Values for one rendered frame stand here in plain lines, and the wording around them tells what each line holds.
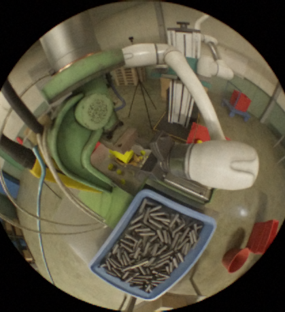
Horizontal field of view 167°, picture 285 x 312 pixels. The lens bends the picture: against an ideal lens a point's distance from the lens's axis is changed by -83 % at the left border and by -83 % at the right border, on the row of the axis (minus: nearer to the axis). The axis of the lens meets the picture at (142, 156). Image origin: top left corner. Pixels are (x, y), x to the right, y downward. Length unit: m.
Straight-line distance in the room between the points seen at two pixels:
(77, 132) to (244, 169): 0.36
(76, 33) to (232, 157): 0.35
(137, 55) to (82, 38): 0.34
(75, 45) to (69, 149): 0.24
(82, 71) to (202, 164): 0.26
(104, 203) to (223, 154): 0.51
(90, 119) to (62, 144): 0.09
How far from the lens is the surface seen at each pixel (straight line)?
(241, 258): 2.38
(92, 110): 0.23
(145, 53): 0.54
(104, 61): 0.19
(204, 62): 1.07
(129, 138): 0.32
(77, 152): 0.29
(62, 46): 0.24
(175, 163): 0.23
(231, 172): 0.19
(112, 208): 0.51
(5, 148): 0.30
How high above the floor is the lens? 1.46
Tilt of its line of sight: 60 degrees down
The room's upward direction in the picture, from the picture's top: 16 degrees counter-clockwise
